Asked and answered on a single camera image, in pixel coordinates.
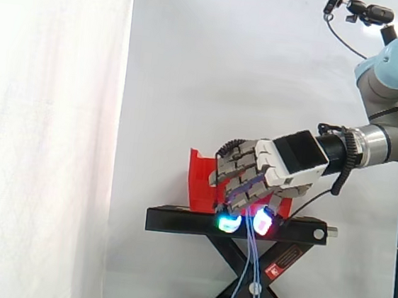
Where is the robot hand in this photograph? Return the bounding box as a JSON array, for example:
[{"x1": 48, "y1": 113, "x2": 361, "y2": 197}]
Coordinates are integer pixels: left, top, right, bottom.
[{"x1": 203, "y1": 120, "x2": 331, "y2": 243}]

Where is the blue cable bundle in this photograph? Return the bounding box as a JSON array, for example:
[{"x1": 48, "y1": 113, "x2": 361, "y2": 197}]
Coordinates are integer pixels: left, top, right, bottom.
[{"x1": 224, "y1": 205, "x2": 273, "y2": 298}]

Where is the red bin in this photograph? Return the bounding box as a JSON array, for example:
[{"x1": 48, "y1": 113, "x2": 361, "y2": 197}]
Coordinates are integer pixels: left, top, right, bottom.
[{"x1": 183, "y1": 147, "x2": 298, "y2": 224}]

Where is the black stand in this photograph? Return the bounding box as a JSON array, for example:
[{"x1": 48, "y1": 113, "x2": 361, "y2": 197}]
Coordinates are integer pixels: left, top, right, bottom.
[{"x1": 137, "y1": 200, "x2": 341, "y2": 298}]

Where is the black coiled cable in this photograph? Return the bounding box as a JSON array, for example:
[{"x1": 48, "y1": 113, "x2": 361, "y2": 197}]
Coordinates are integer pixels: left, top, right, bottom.
[{"x1": 329, "y1": 126, "x2": 360, "y2": 199}]

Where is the thin black camera cable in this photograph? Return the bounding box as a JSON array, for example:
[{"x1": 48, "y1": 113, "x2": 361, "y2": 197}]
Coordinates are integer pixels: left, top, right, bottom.
[{"x1": 322, "y1": 12, "x2": 373, "y2": 62}]

